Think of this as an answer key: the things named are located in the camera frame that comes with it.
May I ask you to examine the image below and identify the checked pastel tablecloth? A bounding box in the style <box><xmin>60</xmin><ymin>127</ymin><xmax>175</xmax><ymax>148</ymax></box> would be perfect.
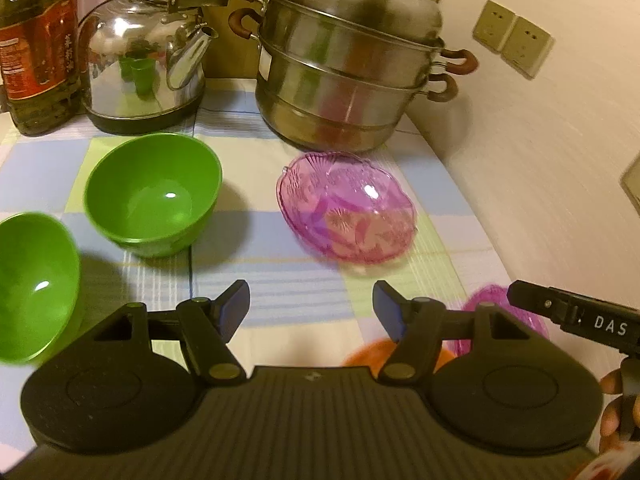
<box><xmin>0</xmin><ymin>77</ymin><xmax>601</xmax><ymax>463</ymax></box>

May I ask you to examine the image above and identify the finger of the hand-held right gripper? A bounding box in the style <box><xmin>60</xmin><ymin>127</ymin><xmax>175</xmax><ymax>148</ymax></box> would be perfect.
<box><xmin>506</xmin><ymin>280</ymin><xmax>576</xmax><ymax>332</ymax></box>

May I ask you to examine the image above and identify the stainless steel steamer pot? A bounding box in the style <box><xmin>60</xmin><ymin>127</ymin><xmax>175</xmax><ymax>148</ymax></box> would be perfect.
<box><xmin>228</xmin><ymin>0</ymin><xmax>479</xmax><ymax>155</ymax></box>

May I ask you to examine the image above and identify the cooking oil bottle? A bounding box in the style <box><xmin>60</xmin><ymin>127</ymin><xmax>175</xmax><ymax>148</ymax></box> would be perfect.
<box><xmin>0</xmin><ymin>0</ymin><xmax>83</xmax><ymax>137</ymax></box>

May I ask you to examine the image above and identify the orange plastic bowl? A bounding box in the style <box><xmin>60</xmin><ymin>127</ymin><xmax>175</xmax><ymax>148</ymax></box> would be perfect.
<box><xmin>344</xmin><ymin>338</ymin><xmax>457</xmax><ymax>368</ymax></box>

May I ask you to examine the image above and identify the green plastic bowl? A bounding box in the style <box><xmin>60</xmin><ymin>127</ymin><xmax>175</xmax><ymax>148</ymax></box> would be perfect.
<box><xmin>0</xmin><ymin>212</ymin><xmax>82</xmax><ymax>365</ymax></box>
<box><xmin>83</xmin><ymin>132</ymin><xmax>223</xmax><ymax>260</ymax></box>

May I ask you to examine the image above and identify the beige wall socket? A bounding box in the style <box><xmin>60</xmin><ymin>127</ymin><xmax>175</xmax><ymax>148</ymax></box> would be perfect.
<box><xmin>501</xmin><ymin>16</ymin><xmax>555</xmax><ymax>79</ymax></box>
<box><xmin>472</xmin><ymin>0</ymin><xmax>518</xmax><ymax>54</ymax></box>

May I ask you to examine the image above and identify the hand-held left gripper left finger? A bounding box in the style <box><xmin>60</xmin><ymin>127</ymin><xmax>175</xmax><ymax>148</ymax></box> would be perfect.
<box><xmin>92</xmin><ymin>280</ymin><xmax>251</xmax><ymax>386</ymax></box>

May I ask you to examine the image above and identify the person's right hand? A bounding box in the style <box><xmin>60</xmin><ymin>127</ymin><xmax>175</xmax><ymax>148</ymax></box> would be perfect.
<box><xmin>599</xmin><ymin>371</ymin><xmax>640</xmax><ymax>458</ymax></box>

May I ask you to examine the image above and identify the stainless steel kettle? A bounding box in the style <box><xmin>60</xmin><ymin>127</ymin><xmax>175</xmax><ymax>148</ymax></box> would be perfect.
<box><xmin>77</xmin><ymin>0</ymin><xmax>231</xmax><ymax>136</ymax></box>

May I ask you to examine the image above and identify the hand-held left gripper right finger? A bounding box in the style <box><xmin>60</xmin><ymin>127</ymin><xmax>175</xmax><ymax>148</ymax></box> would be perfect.
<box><xmin>372</xmin><ymin>280</ymin><xmax>531</xmax><ymax>386</ymax></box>

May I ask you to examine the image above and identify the pink transparent plate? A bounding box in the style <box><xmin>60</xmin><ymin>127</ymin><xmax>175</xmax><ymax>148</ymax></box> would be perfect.
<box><xmin>452</xmin><ymin>284</ymin><xmax>549</xmax><ymax>358</ymax></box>
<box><xmin>276</xmin><ymin>151</ymin><xmax>418</xmax><ymax>265</ymax></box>

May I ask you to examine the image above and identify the beige wall plate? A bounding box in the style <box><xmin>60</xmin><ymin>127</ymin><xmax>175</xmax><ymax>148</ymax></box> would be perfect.
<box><xmin>620</xmin><ymin>152</ymin><xmax>640</xmax><ymax>211</ymax></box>

